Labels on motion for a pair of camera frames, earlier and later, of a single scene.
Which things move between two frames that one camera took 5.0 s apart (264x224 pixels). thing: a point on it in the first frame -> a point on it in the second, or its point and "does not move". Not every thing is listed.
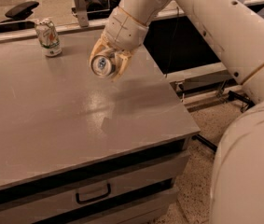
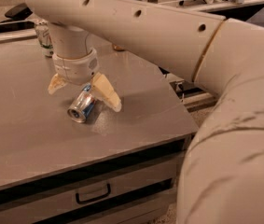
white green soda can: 48,37 does not move
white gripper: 124,32 -> 75,68
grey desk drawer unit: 64,145 does not move
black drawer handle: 93,199 does not move
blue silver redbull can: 101,65 -> 83,105
